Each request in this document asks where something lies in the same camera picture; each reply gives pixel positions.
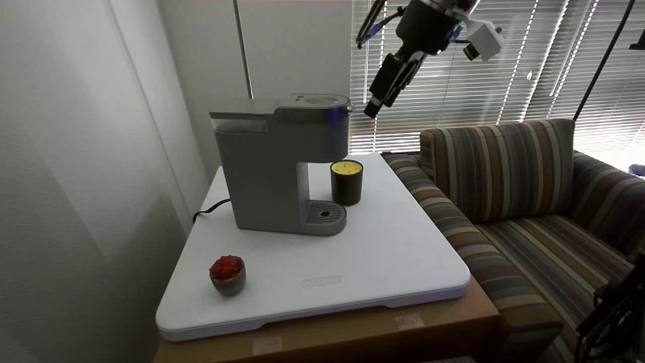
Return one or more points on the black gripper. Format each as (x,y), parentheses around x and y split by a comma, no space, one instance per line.
(424,29)

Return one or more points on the grey coffee maker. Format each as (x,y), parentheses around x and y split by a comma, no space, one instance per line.
(267,148)

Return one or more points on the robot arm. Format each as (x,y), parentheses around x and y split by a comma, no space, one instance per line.
(371,24)

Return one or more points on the black candle jar yellow wax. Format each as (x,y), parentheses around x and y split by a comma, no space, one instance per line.
(347,181)

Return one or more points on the thin metal pole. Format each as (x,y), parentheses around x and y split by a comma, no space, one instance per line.
(242,50)

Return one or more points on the white window blinds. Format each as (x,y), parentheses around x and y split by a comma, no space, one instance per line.
(561,58)

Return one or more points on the striped sofa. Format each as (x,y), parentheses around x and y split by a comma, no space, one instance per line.
(540,225)

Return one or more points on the small bowl red contents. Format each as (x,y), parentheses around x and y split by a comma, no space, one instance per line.
(228,274)

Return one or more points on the brown wooden table base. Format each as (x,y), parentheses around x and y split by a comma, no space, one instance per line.
(376,335)

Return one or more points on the white table board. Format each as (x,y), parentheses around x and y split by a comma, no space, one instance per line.
(389,254)

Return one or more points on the black stand lower right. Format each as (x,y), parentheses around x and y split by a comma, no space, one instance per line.
(613,330)

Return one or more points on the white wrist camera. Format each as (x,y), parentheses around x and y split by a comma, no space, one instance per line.
(482,40)

